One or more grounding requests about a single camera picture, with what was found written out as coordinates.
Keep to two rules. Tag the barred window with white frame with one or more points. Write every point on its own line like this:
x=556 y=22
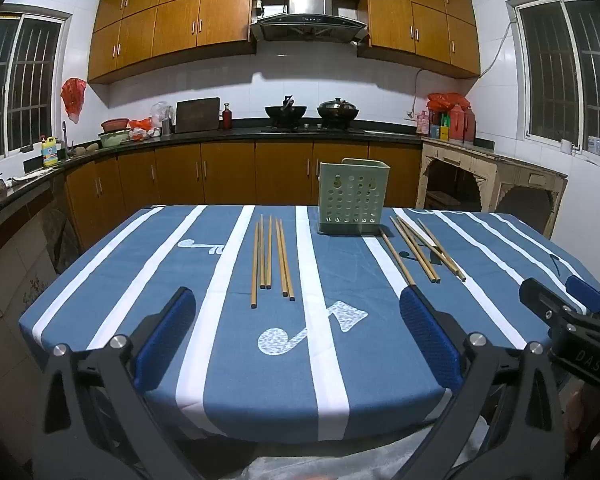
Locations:
x=555 y=75

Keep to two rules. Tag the worn white wooden side table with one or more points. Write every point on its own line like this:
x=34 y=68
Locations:
x=480 y=160

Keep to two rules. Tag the wooden wall cabinets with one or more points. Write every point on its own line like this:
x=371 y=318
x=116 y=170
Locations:
x=180 y=20

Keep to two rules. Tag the wooden base cabinets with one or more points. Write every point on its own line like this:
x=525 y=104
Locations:
x=230 y=170

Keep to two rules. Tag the pink bottle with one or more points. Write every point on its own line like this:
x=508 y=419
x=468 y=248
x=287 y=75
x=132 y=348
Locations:
x=422 y=124

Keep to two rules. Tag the green perforated utensil holder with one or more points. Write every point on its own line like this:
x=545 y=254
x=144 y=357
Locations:
x=352 y=170

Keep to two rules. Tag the black pot with lid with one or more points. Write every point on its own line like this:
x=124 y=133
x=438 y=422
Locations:
x=337 y=111

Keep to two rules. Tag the barred window with grey frame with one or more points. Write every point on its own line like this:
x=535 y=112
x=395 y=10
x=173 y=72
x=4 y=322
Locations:
x=30 y=85

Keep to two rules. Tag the wooden chopstick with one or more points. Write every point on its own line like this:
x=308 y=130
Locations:
x=413 y=250
x=281 y=260
x=431 y=247
x=262 y=250
x=419 y=248
x=269 y=250
x=441 y=249
x=287 y=260
x=254 y=265
x=397 y=258

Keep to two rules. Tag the yellow detergent bottle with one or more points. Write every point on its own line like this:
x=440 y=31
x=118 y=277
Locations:
x=50 y=154

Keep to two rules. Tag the steel range hood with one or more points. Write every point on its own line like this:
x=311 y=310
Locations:
x=310 y=22

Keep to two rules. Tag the clear plastic bag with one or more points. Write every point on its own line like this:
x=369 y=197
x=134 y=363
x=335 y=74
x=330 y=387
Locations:
x=161 y=110

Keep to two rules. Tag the black wok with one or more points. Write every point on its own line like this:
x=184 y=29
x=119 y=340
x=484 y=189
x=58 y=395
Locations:
x=285 y=114

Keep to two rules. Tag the dark cutting board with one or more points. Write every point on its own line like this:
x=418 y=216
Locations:
x=197 y=115

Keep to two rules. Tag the hanging red plastic bag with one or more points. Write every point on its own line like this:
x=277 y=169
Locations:
x=74 y=95

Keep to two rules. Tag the red plastic jug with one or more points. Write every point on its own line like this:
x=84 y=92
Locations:
x=469 y=126
x=456 y=125

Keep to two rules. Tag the green basin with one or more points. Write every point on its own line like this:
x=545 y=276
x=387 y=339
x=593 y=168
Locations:
x=114 y=139

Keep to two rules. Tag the sink faucet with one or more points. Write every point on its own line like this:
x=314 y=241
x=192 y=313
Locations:
x=65 y=140

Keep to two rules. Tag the blue white striped tablecloth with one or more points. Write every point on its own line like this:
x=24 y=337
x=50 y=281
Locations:
x=260 y=400

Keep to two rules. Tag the white cloth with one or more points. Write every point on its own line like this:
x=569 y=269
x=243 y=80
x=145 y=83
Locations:
x=32 y=175

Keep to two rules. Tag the red and white plastic bag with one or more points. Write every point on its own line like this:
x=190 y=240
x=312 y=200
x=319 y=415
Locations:
x=141 y=127

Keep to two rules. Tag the grey cloth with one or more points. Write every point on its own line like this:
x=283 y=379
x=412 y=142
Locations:
x=340 y=460

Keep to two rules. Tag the red basin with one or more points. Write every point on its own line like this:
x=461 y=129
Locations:
x=115 y=124

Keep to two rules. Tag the gas stove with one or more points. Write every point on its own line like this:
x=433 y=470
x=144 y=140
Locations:
x=312 y=129

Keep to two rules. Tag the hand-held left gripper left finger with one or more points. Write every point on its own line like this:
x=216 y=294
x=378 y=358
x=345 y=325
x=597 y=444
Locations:
x=165 y=330

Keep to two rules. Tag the red bag on jugs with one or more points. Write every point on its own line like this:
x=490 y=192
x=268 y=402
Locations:
x=447 y=100

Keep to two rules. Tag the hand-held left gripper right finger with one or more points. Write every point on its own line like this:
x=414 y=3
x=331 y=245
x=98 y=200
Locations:
x=425 y=330

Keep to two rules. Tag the red bottle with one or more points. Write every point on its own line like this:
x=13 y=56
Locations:
x=226 y=117

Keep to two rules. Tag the steel cup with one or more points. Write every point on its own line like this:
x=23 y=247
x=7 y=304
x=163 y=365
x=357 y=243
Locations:
x=166 y=127

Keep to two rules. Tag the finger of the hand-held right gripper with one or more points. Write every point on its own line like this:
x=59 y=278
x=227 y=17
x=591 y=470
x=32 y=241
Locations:
x=545 y=300
x=585 y=292

